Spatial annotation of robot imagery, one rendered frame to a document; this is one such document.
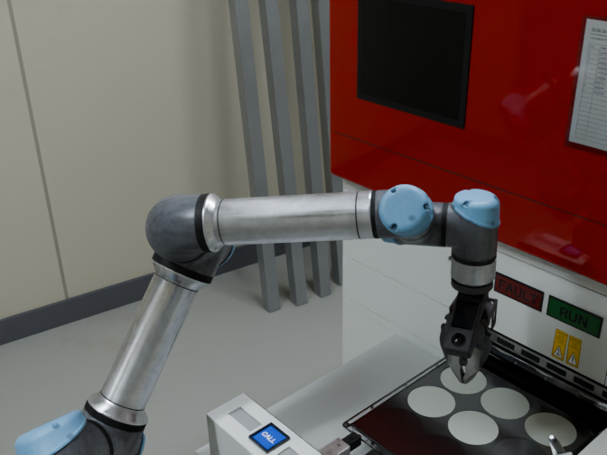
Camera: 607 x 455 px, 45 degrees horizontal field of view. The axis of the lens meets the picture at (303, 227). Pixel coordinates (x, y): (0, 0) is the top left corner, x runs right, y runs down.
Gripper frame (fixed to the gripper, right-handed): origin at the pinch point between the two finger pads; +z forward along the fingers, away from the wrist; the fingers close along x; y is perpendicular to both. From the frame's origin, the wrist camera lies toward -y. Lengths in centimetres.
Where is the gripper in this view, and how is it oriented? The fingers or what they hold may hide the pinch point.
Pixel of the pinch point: (462, 379)
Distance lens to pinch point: 139.8
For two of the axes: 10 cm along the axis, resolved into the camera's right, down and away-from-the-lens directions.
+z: 0.4, 9.0, 4.3
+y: 4.7, -4.0, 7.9
